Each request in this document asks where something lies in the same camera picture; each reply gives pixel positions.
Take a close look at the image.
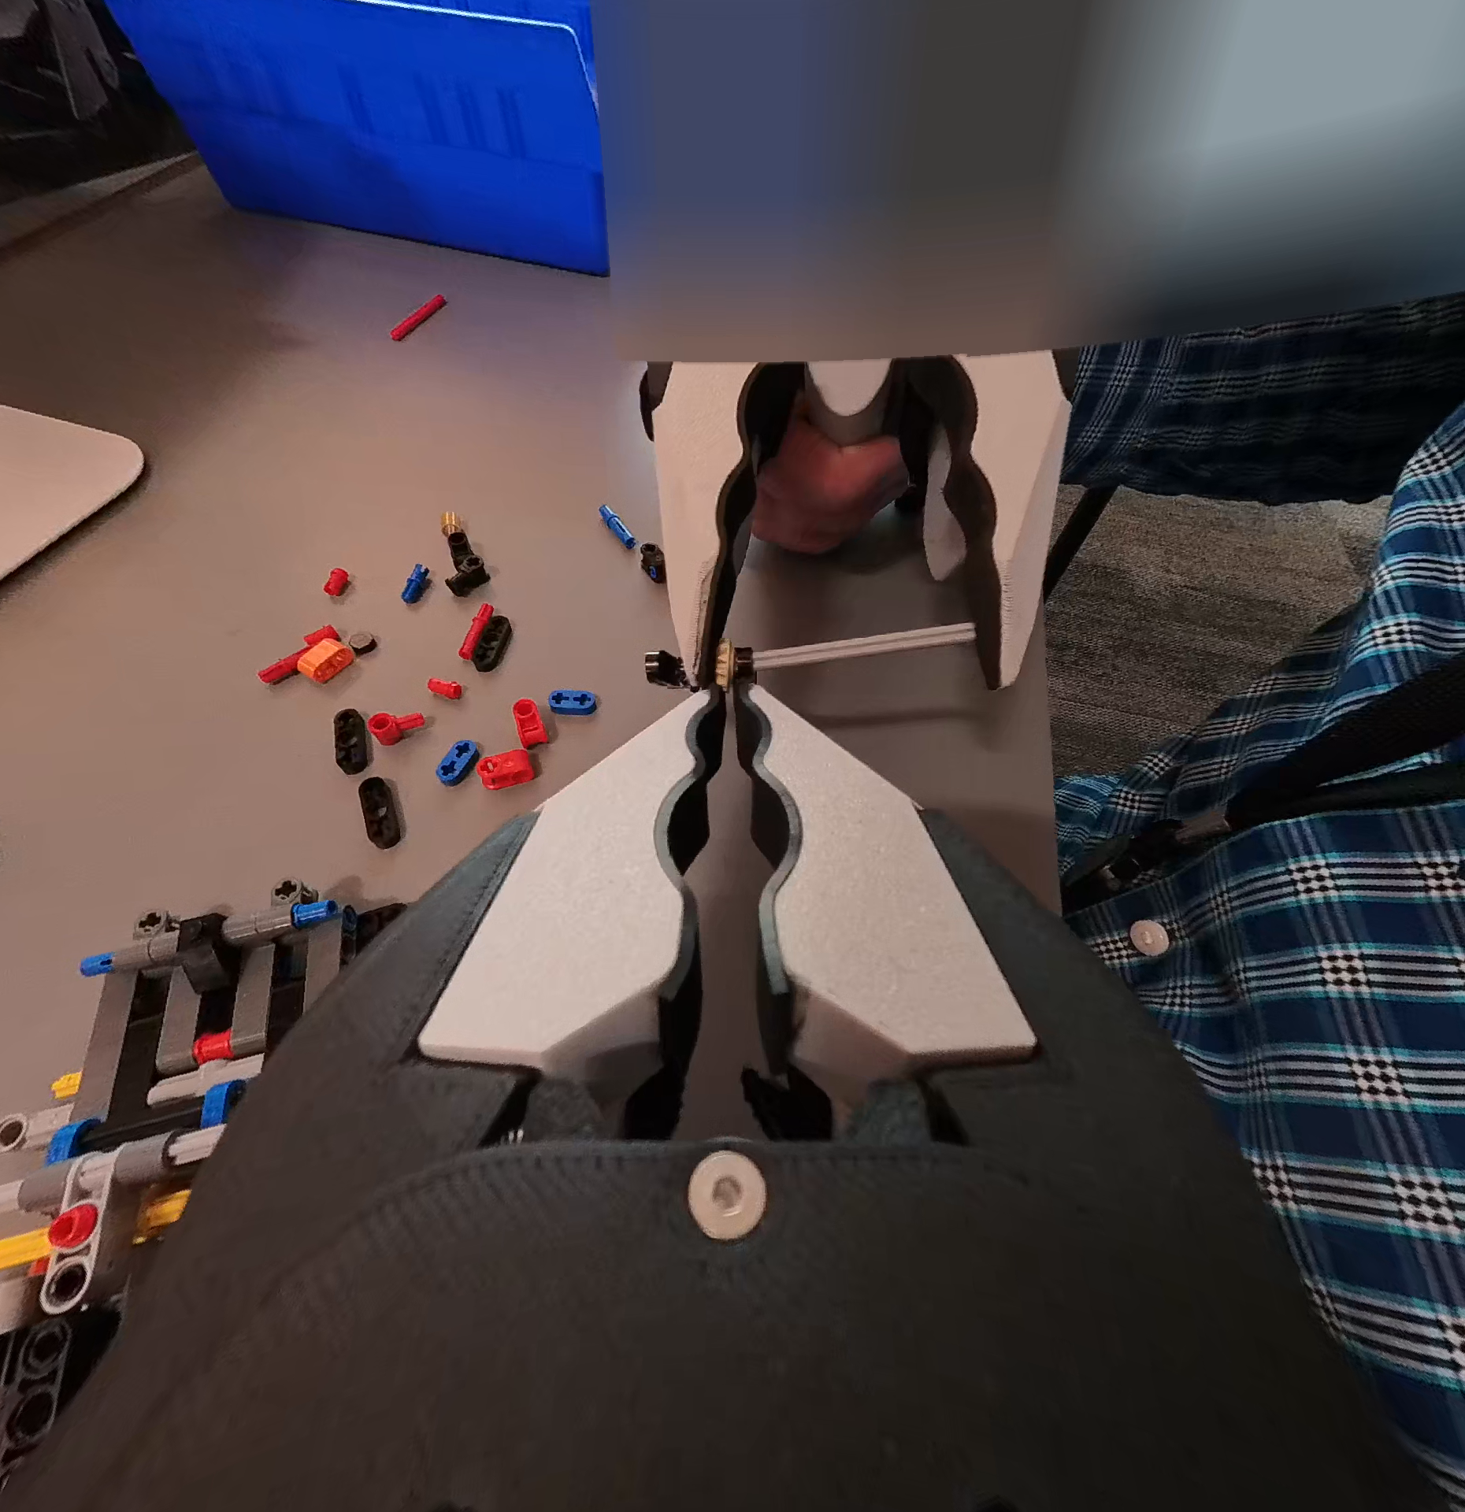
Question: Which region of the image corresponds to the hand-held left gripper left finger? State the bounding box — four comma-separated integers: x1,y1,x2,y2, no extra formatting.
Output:
417,690,725,1072

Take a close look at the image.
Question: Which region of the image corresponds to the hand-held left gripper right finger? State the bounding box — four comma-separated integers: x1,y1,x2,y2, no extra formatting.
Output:
736,690,1039,1078

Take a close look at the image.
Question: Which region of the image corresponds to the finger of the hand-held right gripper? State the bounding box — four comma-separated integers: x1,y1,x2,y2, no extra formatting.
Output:
655,357,764,694
903,353,1074,694

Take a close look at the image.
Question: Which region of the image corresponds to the grey lego axle rod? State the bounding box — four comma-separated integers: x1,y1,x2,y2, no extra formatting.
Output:
742,622,980,674

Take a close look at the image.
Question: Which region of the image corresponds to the person's right forearm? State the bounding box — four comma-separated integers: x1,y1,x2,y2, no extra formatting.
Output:
1055,289,1465,512

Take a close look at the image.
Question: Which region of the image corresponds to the scatter of small lego pieces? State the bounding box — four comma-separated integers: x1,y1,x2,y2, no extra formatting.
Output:
257,510,600,851

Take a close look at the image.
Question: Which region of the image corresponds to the part-built grey lego chassis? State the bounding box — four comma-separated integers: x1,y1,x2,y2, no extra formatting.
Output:
0,877,380,1512

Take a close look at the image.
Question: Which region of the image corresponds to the person's right hand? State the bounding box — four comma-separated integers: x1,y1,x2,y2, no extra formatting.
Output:
748,406,913,556

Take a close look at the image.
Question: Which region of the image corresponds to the person's plaid shirt torso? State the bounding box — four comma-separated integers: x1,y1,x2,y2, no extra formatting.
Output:
1055,378,1465,1512

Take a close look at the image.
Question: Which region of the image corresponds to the blue plastic bin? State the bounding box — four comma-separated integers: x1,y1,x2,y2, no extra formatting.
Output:
98,0,612,280

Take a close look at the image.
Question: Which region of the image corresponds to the white book stand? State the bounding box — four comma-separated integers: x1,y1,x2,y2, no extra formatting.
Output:
0,398,146,601

